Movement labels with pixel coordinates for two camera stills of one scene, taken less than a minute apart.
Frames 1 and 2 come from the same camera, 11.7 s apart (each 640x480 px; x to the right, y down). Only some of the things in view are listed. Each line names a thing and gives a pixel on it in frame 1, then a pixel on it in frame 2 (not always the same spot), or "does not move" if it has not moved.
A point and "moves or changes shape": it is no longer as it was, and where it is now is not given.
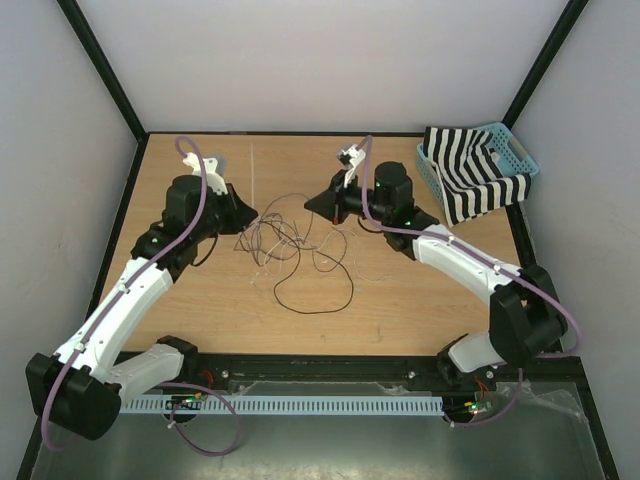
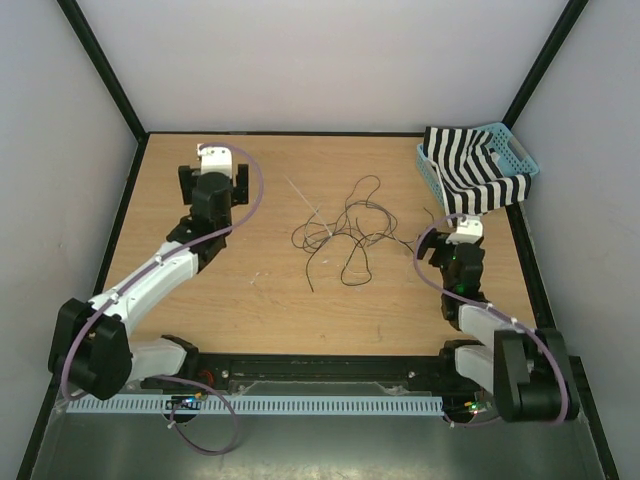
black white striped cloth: [469, 176] does not move
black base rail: [326, 374] does not move
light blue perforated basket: [509, 154] does not move
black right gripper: [331, 203] → [434, 240]
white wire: [334, 231] → [355, 273]
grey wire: [273, 237] moves or changes shape
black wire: [294, 266] → [345, 264]
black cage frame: [138, 135] does not move
